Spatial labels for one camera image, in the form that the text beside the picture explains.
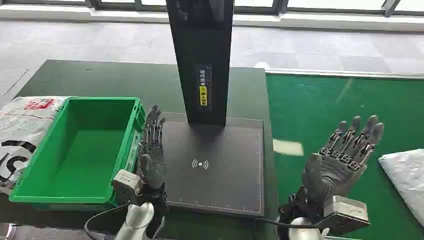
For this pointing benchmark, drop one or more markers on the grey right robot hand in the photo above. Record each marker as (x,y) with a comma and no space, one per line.
(331,175)

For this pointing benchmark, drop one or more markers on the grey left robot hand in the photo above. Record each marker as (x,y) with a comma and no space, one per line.
(153,159)

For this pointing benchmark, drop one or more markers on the grey plastic parcel bag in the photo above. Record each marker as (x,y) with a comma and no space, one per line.
(405,175)

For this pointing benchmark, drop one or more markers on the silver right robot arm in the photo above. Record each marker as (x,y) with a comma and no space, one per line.
(299,228)

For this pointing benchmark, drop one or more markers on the green plastic crate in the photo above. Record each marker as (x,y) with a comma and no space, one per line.
(82,159)

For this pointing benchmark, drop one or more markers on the green conveyor belt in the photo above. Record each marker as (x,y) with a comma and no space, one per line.
(331,102)

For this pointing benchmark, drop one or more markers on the yellow black column label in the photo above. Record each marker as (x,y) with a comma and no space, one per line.
(203,94)

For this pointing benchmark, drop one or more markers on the white parcel bag black print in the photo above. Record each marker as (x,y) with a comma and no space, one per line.
(23,129)

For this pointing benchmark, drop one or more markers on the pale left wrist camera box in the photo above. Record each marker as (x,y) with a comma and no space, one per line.
(126,185)

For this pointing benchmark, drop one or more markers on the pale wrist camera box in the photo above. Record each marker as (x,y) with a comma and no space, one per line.
(126,185)
(346,213)

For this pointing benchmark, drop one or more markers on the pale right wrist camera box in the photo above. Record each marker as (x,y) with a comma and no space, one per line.
(346,213)

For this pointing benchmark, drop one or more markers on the black scanner base plate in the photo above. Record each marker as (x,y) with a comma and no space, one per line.
(218,175)

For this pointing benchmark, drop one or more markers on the pale conveyor edge rail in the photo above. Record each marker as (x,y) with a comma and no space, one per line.
(348,73)

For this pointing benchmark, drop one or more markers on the dark window frame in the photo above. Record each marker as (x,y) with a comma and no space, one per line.
(258,8)

